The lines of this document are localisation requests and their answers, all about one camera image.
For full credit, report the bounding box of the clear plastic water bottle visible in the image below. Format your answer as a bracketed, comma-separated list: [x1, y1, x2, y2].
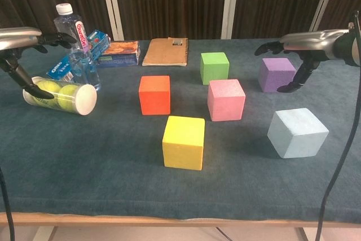
[53, 3, 102, 91]

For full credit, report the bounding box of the green foam cube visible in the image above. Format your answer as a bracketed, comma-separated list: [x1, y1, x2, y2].
[200, 52, 230, 86]

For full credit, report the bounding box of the pink foam cube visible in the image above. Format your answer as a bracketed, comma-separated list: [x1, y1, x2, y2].
[207, 78, 246, 122]

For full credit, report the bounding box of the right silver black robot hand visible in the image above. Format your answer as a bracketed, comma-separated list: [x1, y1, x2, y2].
[254, 29, 344, 93]

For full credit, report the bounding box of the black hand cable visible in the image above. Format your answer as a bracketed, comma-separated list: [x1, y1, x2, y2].
[0, 166, 15, 241]
[315, 11, 361, 241]

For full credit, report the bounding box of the small blue drink carton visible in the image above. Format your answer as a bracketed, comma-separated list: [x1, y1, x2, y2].
[86, 29, 111, 61]

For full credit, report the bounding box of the light blue foam cube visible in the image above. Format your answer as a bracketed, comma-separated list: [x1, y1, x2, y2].
[267, 107, 330, 159]

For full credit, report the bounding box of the black left hand cable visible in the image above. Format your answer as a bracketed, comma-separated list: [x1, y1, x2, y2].
[0, 166, 15, 241]

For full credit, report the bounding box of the brown spiral notebook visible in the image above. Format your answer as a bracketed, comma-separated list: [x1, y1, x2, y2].
[142, 37, 190, 67]

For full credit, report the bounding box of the orange foam cube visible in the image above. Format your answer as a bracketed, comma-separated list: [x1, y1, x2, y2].
[138, 75, 172, 116]

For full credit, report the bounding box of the yellow tennis ball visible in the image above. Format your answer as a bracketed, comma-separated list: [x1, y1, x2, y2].
[58, 84, 82, 112]
[33, 80, 60, 107]

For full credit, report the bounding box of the blue orange cracker box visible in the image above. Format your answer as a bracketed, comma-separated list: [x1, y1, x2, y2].
[95, 40, 141, 69]

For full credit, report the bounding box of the yellow foam cube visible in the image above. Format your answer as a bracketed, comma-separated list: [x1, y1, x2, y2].
[162, 115, 206, 172]

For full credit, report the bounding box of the blue Oreo packet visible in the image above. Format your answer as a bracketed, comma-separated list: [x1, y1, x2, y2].
[46, 59, 76, 82]

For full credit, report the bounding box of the black right hand cable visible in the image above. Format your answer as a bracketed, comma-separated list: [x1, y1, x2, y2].
[315, 11, 361, 241]

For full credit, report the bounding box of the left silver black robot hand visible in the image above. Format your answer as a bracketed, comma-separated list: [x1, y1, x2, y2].
[0, 26, 78, 100]

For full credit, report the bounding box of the dark blue table cloth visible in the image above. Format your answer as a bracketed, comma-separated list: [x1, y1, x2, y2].
[0, 37, 361, 223]

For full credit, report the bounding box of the clear tennis ball tube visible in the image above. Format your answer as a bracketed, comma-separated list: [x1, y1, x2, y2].
[22, 76, 98, 116]

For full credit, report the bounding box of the purple foam cube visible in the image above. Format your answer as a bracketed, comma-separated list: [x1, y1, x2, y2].
[258, 57, 297, 94]

